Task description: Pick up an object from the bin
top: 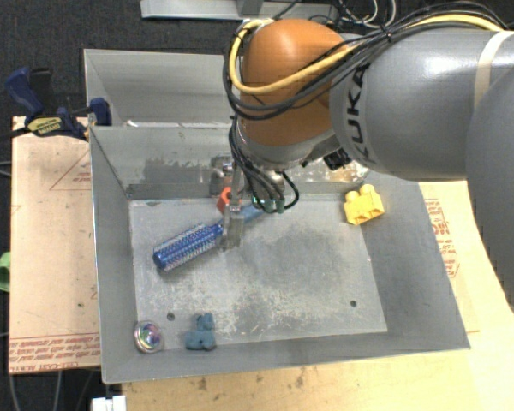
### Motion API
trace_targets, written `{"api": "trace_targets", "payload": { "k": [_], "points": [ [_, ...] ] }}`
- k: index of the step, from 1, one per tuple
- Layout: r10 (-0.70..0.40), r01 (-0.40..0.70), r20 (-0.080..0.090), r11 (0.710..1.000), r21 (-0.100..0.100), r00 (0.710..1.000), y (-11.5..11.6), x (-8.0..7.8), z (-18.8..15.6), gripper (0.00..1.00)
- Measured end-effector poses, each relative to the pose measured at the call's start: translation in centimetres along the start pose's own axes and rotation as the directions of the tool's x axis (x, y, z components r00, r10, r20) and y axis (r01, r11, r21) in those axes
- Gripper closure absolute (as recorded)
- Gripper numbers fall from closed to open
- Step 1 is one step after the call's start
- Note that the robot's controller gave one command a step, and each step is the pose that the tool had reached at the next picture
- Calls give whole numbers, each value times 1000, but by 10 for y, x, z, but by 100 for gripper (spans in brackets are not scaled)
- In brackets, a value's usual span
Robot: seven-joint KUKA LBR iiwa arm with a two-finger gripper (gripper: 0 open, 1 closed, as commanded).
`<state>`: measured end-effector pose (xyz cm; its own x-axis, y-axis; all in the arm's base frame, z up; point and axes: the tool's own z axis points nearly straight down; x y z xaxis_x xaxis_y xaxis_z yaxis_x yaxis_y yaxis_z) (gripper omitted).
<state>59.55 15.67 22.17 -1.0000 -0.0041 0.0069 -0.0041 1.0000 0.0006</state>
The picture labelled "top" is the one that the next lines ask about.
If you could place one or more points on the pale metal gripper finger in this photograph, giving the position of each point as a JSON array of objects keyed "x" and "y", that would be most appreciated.
[
  {"x": 226, "y": 229},
  {"x": 237, "y": 231}
]

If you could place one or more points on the blue round hair brush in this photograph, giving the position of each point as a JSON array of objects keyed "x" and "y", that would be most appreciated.
[{"x": 184, "y": 246}]

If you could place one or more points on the grey metal bin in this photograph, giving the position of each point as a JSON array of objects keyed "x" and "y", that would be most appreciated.
[{"x": 282, "y": 281}]

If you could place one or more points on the blue-green toy animal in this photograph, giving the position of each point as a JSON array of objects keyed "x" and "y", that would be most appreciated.
[{"x": 201, "y": 336}]

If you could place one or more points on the yellow toy brick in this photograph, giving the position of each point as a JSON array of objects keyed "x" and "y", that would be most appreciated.
[{"x": 363, "y": 207}]

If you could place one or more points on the clear iridescent glass ball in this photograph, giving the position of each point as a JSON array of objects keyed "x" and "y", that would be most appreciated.
[{"x": 148, "y": 336}]

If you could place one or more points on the brown cardboard board, red print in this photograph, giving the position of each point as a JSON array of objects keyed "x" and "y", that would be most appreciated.
[{"x": 53, "y": 238}]

